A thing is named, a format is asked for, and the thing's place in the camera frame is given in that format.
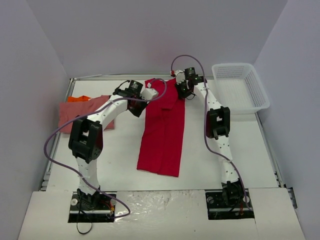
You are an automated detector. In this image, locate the red t-shirt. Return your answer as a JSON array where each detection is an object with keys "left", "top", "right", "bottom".
[{"left": 136, "top": 79, "right": 185, "bottom": 177}]

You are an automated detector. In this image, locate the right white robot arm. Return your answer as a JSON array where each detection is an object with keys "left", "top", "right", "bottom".
[{"left": 171, "top": 67, "right": 245, "bottom": 209}]

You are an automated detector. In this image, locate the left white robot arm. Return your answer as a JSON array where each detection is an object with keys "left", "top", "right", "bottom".
[{"left": 68, "top": 80, "right": 158, "bottom": 209}]

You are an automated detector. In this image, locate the white plastic basket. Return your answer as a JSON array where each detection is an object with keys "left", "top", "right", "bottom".
[{"left": 211, "top": 63, "right": 270, "bottom": 115}]

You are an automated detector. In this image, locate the orange folded t-shirt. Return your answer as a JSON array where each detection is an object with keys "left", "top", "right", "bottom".
[{"left": 67, "top": 95, "right": 91, "bottom": 103}]

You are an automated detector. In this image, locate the pink folded t-shirt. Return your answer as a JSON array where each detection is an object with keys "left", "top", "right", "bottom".
[{"left": 58, "top": 95, "right": 110, "bottom": 127}]

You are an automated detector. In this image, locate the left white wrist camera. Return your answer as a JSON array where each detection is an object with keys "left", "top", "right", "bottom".
[{"left": 140, "top": 88, "right": 159, "bottom": 102}]

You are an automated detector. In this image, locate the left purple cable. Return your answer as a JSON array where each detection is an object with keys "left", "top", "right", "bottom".
[{"left": 43, "top": 78, "right": 168, "bottom": 218}]

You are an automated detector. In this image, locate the purple cable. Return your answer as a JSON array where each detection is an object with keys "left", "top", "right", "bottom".
[
  {"left": 43, "top": 78, "right": 168, "bottom": 218},
  {"left": 170, "top": 54, "right": 252, "bottom": 210}
]

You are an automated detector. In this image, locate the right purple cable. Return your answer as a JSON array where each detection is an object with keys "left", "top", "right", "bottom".
[{"left": 170, "top": 54, "right": 252, "bottom": 210}]

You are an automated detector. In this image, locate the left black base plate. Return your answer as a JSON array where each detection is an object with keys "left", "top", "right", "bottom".
[{"left": 68, "top": 192, "right": 117, "bottom": 223}]

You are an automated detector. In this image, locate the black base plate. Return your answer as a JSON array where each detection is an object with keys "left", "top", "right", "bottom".
[
  {"left": 68, "top": 192, "right": 117, "bottom": 223},
  {"left": 205, "top": 190, "right": 255, "bottom": 221}
]

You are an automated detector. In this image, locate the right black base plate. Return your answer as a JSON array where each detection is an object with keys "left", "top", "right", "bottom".
[{"left": 205, "top": 190, "right": 255, "bottom": 221}]

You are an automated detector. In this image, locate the black cable loop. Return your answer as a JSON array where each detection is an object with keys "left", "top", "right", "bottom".
[{"left": 76, "top": 221, "right": 95, "bottom": 235}]

